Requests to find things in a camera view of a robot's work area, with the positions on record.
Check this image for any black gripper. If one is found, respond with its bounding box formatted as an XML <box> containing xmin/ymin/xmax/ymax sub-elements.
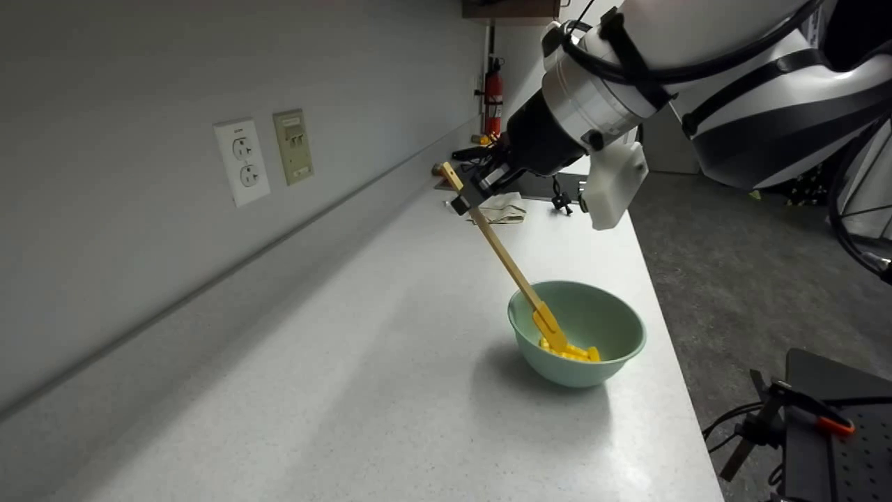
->
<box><xmin>453</xmin><ymin>94</ymin><xmax>585</xmax><ymax>217</ymax></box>

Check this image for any wooden spatula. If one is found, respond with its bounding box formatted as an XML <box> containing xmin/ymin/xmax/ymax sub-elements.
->
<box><xmin>433</xmin><ymin>158</ymin><xmax>573</xmax><ymax>356</ymax></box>

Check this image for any light blue-green bowl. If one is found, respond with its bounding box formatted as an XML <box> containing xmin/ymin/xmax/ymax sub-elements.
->
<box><xmin>504</xmin><ymin>278</ymin><xmax>651</xmax><ymax>390</ymax></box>

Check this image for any beige crumpled cloth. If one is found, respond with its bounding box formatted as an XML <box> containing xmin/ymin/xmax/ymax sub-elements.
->
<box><xmin>469</xmin><ymin>192</ymin><xmax>529</xmax><ymax>228</ymax></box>

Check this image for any red fire extinguisher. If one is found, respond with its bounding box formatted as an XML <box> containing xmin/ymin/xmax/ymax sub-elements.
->
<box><xmin>474</xmin><ymin>22</ymin><xmax>511</xmax><ymax>141</ymax></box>

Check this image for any long yellow food stick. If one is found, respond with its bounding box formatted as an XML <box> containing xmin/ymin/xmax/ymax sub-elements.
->
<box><xmin>563</xmin><ymin>342</ymin><xmax>605</xmax><ymax>365</ymax></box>

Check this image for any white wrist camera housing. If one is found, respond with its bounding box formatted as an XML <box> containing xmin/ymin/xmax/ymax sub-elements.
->
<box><xmin>584</xmin><ymin>129</ymin><xmax>652</xmax><ymax>235</ymax></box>

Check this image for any beige wall plate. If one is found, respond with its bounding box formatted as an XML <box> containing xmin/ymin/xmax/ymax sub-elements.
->
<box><xmin>270</xmin><ymin>107</ymin><xmax>319</xmax><ymax>186</ymax></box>

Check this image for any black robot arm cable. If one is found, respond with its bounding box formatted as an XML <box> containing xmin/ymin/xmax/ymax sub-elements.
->
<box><xmin>554</xmin><ymin>0</ymin><xmax>830</xmax><ymax>91</ymax></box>

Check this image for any white wall outlet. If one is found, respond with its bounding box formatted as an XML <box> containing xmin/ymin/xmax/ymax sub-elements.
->
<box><xmin>213</xmin><ymin>115</ymin><xmax>273</xmax><ymax>210</ymax></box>

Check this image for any thin black cable loop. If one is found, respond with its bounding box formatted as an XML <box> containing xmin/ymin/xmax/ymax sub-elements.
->
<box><xmin>826</xmin><ymin>119</ymin><xmax>892</xmax><ymax>281</ymax></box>

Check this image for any black clamp with orange handle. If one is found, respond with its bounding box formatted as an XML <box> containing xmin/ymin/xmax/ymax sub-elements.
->
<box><xmin>719</xmin><ymin>367</ymin><xmax>861</xmax><ymax>482</ymax></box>

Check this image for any black perforated mount plate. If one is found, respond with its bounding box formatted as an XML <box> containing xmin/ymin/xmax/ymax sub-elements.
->
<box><xmin>780</xmin><ymin>345</ymin><xmax>892</xmax><ymax>502</ymax></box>

